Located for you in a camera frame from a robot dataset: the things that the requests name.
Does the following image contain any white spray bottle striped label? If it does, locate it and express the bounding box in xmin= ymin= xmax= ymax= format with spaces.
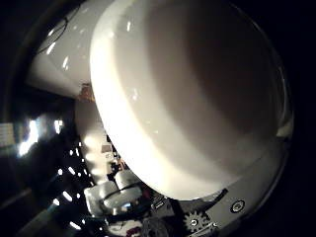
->
xmin=89 ymin=0 xmax=294 ymax=201

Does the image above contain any black wall cable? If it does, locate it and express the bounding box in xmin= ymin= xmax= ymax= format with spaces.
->
xmin=36 ymin=4 xmax=82 ymax=55

